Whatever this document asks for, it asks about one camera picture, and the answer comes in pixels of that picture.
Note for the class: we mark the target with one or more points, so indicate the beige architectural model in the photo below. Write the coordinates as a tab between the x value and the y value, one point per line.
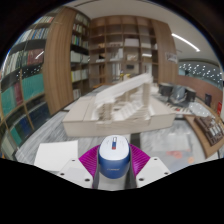
110	118

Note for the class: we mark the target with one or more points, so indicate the wooden wall shelf unit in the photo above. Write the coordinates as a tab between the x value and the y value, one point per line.
133	43

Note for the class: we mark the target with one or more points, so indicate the red sign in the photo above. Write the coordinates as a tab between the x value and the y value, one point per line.
219	108

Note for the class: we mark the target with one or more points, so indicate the dark brown architectural model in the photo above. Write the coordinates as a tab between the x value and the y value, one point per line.
210	128

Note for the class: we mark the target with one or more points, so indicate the white paper sheet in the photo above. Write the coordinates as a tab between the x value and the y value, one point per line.
55	155

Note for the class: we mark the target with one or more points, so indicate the white and blue computer mouse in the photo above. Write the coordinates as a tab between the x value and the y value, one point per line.
114	156

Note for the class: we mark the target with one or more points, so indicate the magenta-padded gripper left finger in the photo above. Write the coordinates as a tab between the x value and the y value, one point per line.
75	170

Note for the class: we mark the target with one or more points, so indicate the floral grey mouse pad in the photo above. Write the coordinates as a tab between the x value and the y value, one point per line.
166	143

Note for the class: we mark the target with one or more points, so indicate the grey architectural model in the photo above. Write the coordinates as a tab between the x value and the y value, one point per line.
176	93

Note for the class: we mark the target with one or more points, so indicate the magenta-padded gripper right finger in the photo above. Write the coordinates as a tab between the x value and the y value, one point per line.
151	168

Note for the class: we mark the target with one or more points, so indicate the long ceiling light strip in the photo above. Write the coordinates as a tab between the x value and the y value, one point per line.
185	41

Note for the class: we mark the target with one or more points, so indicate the bookshelf with pale books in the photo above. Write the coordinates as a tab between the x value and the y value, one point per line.
78	58

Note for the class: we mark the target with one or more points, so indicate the dark bookshelf with colourful books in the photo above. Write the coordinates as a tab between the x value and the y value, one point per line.
30	86

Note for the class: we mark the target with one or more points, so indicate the wooden model base board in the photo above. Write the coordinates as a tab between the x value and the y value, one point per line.
201	140

